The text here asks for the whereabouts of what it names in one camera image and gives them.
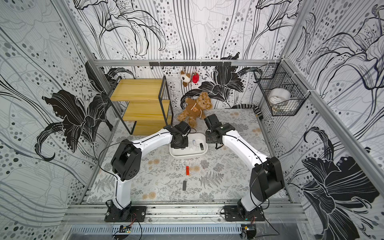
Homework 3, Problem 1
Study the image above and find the black wire basket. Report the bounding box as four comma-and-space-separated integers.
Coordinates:
253, 63, 309, 117

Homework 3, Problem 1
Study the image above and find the small circuit board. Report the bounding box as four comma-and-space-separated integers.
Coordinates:
119, 225, 132, 234

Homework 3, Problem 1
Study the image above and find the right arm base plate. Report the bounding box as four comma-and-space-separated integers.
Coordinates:
224, 206, 265, 223

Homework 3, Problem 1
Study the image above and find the red hanging plush toy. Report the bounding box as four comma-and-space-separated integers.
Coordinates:
192, 72, 200, 84

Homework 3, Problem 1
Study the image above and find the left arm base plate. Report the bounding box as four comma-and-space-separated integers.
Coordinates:
105, 200, 147, 223

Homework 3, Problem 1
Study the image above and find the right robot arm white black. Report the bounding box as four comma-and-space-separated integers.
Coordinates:
204, 114, 285, 213

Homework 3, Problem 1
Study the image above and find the small hanging plush dog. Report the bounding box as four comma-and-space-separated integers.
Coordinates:
180, 71, 192, 88

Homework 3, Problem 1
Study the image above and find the white tape roll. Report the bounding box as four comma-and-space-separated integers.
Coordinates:
268, 88, 292, 105

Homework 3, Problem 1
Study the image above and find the brown teddy bear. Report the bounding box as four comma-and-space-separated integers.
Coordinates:
177, 92, 213, 128

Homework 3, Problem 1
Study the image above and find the striped fabric piece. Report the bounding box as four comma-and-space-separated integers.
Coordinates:
231, 104, 264, 120

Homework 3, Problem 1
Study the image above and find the black hook rail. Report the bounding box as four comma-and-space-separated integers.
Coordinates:
149, 61, 232, 67

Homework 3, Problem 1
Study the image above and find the small black electronics module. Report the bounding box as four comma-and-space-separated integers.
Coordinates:
241, 224, 257, 240

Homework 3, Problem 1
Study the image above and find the white plastic storage box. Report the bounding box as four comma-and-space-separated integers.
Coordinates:
169, 133, 208, 160

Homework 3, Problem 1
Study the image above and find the wooden shelf black metal frame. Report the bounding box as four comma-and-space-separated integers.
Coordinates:
110, 76, 174, 136

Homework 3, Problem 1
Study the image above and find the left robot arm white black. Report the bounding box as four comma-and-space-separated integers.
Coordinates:
111, 121, 191, 210

